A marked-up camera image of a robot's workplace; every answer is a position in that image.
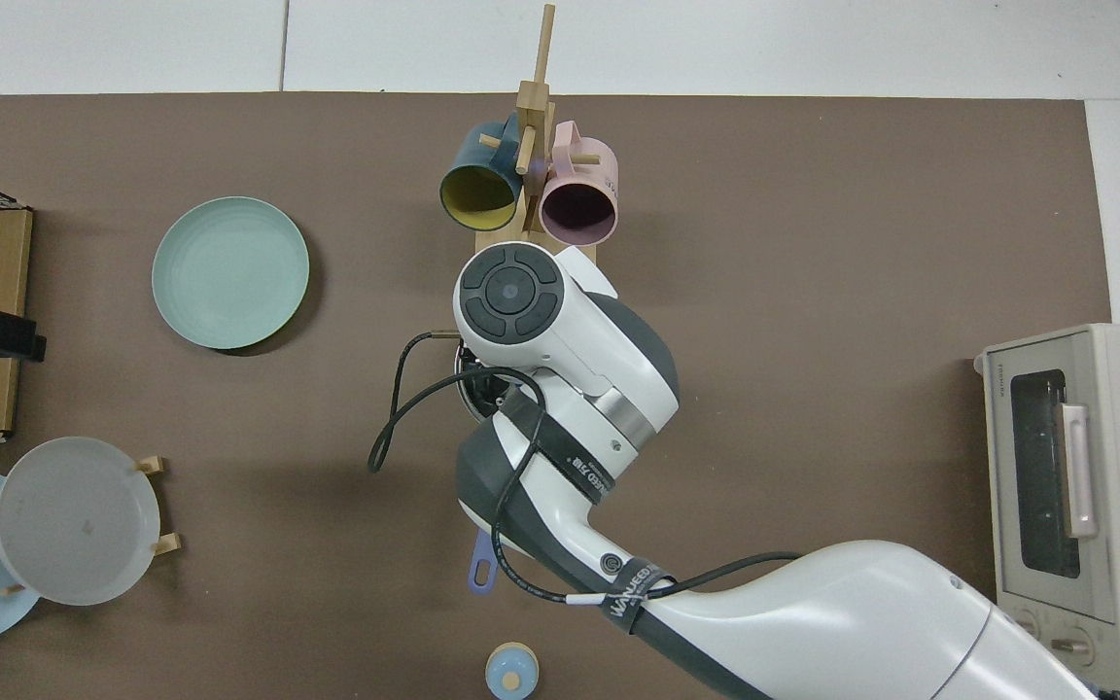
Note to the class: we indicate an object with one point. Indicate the grey plate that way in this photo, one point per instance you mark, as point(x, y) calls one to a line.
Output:
point(74, 520)

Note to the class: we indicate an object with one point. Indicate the teal round plate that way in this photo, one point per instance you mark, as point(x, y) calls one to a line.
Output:
point(229, 272)

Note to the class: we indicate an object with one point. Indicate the wooden plate rack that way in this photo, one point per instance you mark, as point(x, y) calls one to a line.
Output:
point(166, 544)

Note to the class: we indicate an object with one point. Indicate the dark blue cup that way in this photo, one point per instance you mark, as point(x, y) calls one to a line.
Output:
point(472, 156)

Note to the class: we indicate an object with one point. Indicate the wooden cup stand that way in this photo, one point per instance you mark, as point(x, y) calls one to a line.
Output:
point(533, 97)

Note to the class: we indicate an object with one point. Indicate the pink cup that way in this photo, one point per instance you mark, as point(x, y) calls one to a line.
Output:
point(584, 175)

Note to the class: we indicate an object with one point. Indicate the small blue round thing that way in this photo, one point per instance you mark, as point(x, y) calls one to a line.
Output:
point(511, 673)

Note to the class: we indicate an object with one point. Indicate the brown table cloth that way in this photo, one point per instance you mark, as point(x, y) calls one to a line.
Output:
point(813, 243)

